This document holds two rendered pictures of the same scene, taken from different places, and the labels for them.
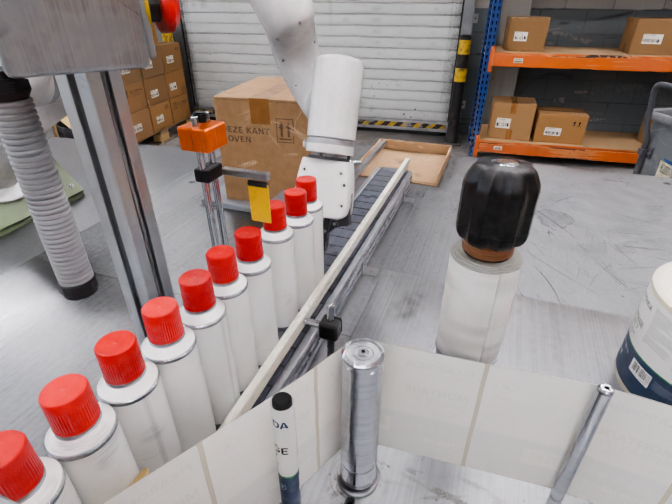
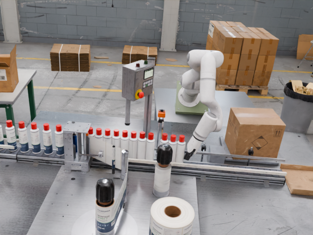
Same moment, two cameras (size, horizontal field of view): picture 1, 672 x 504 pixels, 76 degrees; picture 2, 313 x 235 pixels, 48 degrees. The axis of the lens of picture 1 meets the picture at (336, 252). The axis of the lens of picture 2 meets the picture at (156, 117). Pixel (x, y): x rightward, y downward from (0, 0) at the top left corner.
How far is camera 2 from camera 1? 178 cm
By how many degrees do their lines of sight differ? 61
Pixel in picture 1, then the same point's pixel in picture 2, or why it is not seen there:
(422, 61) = not seen: outside the picture
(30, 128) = (127, 101)
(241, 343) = (139, 150)
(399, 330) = not seen: hidden behind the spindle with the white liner
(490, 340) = (155, 183)
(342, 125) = (198, 130)
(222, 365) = (131, 149)
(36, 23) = (125, 93)
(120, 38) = (131, 97)
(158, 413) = (115, 143)
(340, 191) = (191, 145)
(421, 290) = (188, 184)
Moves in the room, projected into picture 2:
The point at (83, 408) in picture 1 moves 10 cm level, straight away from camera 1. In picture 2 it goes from (106, 132) to (117, 126)
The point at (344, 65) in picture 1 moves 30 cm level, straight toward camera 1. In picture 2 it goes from (205, 116) to (154, 120)
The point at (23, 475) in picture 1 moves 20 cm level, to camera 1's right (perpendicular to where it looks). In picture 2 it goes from (98, 132) to (104, 150)
